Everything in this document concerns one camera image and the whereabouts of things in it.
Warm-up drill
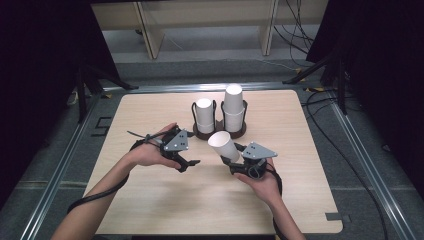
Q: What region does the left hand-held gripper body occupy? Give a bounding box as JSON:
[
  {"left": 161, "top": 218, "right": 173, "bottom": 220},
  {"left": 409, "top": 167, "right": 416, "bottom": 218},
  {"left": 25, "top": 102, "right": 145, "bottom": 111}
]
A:
[{"left": 159, "top": 126, "right": 190, "bottom": 162}]

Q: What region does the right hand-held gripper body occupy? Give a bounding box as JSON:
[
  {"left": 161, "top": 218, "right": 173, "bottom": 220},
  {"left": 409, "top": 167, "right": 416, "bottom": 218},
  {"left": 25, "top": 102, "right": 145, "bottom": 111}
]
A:
[{"left": 237, "top": 141, "right": 279, "bottom": 181}]

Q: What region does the single white paper cup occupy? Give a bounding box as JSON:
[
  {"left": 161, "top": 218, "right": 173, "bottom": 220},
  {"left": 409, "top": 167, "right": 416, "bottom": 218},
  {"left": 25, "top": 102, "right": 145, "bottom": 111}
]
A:
[{"left": 207, "top": 130, "right": 242, "bottom": 164}]

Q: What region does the short stack of white cups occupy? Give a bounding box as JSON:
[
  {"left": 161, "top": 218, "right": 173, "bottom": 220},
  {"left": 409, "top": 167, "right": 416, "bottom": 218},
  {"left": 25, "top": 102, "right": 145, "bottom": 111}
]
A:
[{"left": 195, "top": 97, "right": 216, "bottom": 135}]

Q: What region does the dark double cup holder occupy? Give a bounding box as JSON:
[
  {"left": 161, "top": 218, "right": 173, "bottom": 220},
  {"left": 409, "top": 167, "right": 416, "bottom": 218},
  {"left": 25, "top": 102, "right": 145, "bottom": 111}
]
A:
[{"left": 191, "top": 99, "right": 249, "bottom": 141}]

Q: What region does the person's right hand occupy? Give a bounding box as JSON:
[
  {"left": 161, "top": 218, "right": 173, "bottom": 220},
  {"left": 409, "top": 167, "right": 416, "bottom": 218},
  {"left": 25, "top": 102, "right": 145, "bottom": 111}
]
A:
[{"left": 232, "top": 157, "right": 284, "bottom": 206}]

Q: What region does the person's left hand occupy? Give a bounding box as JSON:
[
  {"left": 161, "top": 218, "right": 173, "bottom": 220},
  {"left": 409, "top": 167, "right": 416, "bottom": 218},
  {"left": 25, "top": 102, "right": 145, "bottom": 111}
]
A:
[{"left": 127, "top": 121, "right": 183, "bottom": 170}]

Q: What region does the tall stack of white cups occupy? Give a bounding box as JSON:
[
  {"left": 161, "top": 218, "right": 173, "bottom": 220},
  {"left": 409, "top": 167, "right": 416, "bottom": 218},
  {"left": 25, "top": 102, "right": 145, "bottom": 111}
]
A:
[{"left": 221, "top": 83, "right": 246, "bottom": 134}]

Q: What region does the black tape floor mark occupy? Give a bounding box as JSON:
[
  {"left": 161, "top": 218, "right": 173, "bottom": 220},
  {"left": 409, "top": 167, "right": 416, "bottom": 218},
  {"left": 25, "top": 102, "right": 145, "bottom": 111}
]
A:
[{"left": 90, "top": 116, "right": 113, "bottom": 138}]

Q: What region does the grey tape strip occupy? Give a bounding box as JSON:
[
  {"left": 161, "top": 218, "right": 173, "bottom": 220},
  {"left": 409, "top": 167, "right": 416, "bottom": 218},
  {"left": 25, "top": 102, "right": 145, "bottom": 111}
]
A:
[{"left": 325, "top": 211, "right": 352, "bottom": 224}]

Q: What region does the black metal stand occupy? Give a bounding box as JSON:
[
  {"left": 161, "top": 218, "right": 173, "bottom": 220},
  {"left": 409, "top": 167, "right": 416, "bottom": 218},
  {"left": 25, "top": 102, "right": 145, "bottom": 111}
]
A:
[
  {"left": 282, "top": 49, "right": 349, "bottom": 116},
  {"left": 75, "top": 62, "right": 140, "bottom": 125}
]

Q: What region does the beige wooden bench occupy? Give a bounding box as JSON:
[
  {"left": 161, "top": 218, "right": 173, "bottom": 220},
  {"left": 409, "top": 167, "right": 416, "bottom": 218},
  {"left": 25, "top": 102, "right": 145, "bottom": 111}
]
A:
[{"left": 90, "top": 0, "right": 330, "bottom": 61}]

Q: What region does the black curtain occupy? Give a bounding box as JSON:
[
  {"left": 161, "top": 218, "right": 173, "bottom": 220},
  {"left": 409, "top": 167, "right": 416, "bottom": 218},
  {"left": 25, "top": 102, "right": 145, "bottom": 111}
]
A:
[
  {"left": 305, "top": 0, "right": 424, "bottom": 198},
  {"left": 0, "top": 0, "right": 122, "bottom": 209}
]

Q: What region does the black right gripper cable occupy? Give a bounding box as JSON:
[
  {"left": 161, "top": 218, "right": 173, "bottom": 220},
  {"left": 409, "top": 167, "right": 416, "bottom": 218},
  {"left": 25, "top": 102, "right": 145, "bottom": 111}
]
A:
[{"left": 265, "top": 164, "right": 285, "bottom": 240}]

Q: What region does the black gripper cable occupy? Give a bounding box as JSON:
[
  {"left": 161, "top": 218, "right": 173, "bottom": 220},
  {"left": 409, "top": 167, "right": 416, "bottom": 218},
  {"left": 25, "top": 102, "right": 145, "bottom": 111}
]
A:
[
  {"left": 265, "top": 164, "right": 285, "bottom": 240},
  {"left": 67, "top": 139, "right": 149, "bottom": 215}
]

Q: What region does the black cable tie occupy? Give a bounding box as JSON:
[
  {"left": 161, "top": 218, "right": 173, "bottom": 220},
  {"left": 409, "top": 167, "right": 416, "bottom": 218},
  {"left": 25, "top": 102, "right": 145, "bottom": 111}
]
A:
[{"left": 126, "top": 129, "right": 172, "bottom": 148}]

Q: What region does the metal floor rail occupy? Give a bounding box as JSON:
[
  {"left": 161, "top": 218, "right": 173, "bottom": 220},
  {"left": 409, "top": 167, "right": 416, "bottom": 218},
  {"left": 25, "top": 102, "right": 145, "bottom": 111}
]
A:
[
  {"left": 102, "top": 81, "right": 309, "bottom": 95},
  {"left": 19, "top": 94, "right": 103, "bottom": 240},
  {"left": 327, "top": 93, "right": 418, "bottom": 240}
]

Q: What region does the long black floor cable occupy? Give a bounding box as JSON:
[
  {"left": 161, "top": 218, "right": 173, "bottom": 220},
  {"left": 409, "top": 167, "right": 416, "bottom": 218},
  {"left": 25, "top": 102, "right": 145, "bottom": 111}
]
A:
[{"left": 300, "top": 89, "right": 390, "bottom": 240}]

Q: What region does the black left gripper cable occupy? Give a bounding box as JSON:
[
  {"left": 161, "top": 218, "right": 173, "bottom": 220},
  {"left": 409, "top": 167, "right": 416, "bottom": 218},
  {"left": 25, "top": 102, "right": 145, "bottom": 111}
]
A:
[{"left": 67, "top": 139, "right": 149, "bottom": 215}]

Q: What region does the bundle of black hanging cables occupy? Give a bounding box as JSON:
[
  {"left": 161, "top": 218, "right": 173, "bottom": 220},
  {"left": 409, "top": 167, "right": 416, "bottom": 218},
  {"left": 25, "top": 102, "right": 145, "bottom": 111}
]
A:
[{"left": 272, "top": 0, "right": 316, "bottom": 68}]

